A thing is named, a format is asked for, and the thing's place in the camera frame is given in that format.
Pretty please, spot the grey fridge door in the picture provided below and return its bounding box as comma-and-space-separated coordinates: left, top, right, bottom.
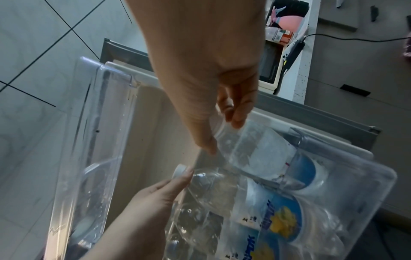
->
43, 38, 383, 260

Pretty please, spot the grey cabinet with speckled counter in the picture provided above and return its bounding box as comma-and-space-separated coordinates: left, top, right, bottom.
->
289, 0, 411, 221

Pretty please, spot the black fabric object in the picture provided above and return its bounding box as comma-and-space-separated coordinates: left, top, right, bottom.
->
270, 0, 311, 18

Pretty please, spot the cream microwave oven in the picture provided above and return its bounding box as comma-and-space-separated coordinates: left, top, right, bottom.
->
258, 40, 290, 91

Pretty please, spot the clear egg pocket tray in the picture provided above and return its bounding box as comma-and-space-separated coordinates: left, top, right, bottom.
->
43, 56, 142, 260

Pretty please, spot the person's right hand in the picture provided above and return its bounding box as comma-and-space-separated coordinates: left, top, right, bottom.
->
123, 0, 267, 155

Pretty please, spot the clear water bottle blue label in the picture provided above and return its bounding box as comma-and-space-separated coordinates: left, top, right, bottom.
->
172, 164, 310, 245
165, 202, 292, 260
210, 119, 324, 191

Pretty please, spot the clear fridge door shelf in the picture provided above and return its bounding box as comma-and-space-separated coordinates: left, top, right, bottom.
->
163, 111, 399, 260

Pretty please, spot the person's left hand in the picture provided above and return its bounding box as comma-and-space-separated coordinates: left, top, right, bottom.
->
81, 166, 196, 260

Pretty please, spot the black charger box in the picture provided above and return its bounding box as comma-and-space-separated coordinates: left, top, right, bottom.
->
285, 40, 307, 66

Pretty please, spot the black charger cable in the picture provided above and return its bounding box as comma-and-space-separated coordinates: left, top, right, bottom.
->
300, 32, 411, 44

